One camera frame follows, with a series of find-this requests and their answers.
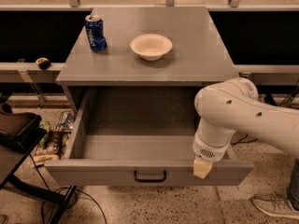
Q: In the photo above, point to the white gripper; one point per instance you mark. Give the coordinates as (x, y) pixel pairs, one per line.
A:
(207, 150)

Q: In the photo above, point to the grey top drawer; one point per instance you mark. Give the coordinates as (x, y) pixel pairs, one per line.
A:
(139, 136)

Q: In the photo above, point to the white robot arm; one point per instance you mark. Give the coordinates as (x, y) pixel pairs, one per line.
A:
(230, 107)

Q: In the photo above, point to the grey drawer cabinet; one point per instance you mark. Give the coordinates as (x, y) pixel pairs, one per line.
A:
(198, 54)

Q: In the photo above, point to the grey sneaker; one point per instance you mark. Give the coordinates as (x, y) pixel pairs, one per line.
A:
(275, 206)

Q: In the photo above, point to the white paper bowl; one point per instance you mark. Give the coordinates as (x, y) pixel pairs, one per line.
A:
(151, 47)

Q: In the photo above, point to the chip bag in basket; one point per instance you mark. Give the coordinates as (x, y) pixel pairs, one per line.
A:
(66, 122)

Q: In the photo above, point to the snack bag on floor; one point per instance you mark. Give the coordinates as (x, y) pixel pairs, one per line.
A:
(49, 147)

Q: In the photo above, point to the blue pepsi can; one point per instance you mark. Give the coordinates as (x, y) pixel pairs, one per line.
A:
(94, 27)

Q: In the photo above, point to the black table with legs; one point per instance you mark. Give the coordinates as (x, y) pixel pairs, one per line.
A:
(19, 135)

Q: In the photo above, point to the black tape measure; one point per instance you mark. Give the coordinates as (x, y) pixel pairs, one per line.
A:
(43, 63)

